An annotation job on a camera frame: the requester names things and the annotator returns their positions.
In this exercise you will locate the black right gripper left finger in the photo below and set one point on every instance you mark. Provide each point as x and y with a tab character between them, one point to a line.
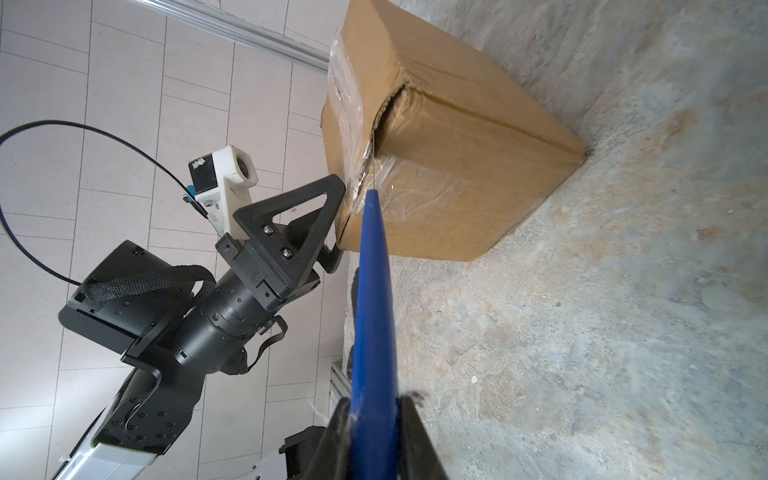
331	457

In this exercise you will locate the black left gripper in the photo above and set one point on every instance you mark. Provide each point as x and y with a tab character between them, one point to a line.
276	262

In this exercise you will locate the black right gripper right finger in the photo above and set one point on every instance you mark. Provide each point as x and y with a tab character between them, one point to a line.
418	459

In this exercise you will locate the blue utility knife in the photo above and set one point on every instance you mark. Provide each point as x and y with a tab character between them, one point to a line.
374	429

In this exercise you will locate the brown cardboard express box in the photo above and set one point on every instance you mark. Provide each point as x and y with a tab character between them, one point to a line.
458	152

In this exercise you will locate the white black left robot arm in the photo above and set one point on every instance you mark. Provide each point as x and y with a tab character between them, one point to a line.
175	325

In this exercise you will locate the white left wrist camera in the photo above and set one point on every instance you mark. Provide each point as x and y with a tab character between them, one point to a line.
221	184

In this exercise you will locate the aluminium left corner post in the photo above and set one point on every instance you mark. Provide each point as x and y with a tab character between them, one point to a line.
229	27

